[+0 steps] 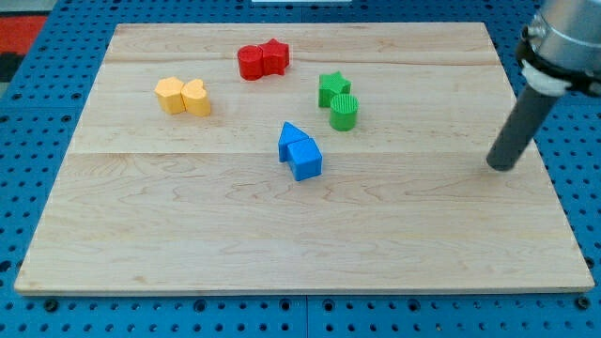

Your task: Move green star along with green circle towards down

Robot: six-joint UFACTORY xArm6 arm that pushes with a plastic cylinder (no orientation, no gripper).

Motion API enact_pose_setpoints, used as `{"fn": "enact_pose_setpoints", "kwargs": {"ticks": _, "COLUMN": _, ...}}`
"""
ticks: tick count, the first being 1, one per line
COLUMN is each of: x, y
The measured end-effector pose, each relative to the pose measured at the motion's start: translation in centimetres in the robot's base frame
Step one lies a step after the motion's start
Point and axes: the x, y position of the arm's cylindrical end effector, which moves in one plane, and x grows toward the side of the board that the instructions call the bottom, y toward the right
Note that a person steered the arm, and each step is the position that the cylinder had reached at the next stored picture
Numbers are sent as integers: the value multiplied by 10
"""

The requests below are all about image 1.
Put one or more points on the red cylinder block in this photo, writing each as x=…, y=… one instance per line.
x=250, y=62

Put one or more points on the blue cube block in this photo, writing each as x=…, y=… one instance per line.
x=304, y=159

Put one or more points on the wooden board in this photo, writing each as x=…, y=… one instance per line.
x=151, y=204

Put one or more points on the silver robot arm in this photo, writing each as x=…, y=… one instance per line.
x=559, y=50

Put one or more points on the yellow hexagon block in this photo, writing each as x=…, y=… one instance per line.
x=168, y=93

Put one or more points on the red star block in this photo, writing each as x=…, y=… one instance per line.
x=275, y=57

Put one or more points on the blue triangle block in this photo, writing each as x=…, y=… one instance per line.
x=289, y=134

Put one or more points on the yellow heart block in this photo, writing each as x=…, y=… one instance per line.
x=195, y=98

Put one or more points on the green star block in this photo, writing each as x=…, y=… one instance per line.
x=331, y=85

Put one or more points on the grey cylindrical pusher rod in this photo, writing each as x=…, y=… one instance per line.
x=526, y=118

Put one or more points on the green cylinder block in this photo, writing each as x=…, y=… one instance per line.
x=344, y=111

